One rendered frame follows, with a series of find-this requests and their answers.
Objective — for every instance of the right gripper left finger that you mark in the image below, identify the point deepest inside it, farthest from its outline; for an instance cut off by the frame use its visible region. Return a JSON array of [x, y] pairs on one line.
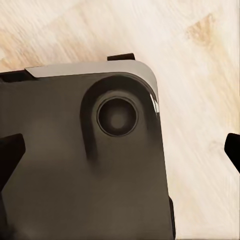
[[12, 149]]

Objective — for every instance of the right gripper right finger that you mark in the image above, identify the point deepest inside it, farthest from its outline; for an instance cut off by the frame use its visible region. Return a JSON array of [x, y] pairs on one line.
[[232, 149]]

